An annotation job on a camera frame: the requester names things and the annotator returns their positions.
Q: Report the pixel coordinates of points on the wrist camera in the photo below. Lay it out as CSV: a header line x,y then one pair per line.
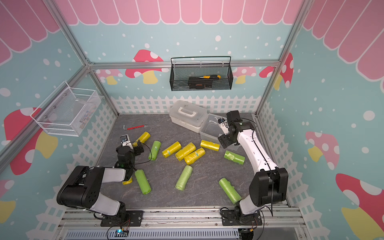
x,y
125,141
223,125

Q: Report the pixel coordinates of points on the white lidded case with handle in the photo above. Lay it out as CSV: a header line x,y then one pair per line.
x,y
189,116

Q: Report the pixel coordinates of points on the green roll under right gripper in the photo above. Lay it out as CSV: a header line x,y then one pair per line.
x,y
234,157

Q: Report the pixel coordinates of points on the yellow roll under left arm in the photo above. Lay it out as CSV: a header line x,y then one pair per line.
x,y
128,182

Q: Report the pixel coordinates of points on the small circuit board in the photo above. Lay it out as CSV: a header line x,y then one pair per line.
x,y
121,233

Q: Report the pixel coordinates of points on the green roll upper left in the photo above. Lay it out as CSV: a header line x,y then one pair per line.
x,y
155,150

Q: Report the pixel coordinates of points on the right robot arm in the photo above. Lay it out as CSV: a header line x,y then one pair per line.
x,y
270,182

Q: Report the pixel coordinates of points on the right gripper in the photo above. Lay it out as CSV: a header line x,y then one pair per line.
x,y
224,141

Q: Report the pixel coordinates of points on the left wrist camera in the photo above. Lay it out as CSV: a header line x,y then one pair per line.
x,y
125,141

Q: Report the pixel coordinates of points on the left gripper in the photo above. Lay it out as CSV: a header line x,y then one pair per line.
x,y
137,151

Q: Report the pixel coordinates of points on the yellow black screwdriver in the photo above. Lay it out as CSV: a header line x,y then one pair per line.
x,y
210,77

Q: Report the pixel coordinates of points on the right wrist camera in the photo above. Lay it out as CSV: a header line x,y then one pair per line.
x,y
223,125

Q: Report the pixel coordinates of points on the white wire basket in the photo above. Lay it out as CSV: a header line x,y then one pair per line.
x,y
67,110

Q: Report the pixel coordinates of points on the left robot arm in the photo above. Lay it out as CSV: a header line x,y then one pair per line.
x,y
82,189

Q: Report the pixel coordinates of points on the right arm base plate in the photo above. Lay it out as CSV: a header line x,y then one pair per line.
x,y
235,218

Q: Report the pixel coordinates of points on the light green roll centre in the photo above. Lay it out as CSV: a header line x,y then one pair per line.
x,y
184,177

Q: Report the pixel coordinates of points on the green roll lower left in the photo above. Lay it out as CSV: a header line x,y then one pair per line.
x,y
143,182

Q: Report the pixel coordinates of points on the yellow roll with blue label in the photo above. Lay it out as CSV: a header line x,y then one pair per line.
x,y
194,156

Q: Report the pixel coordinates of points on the green roll lower right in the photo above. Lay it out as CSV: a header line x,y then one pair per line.
x,y
230,191

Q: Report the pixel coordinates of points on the black tool in basket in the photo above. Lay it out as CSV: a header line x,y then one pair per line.
x,y
199,83

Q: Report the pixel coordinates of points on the clear plastic storage box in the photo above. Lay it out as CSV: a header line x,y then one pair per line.
x,y
211,130

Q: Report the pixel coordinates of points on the black wire mesh basket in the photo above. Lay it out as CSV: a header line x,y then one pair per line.
x,y
184,67

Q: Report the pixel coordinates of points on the red handled hex key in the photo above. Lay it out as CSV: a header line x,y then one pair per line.
x,y
132,128

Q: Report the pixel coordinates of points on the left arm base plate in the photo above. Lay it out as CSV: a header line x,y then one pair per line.
x,y
124,219

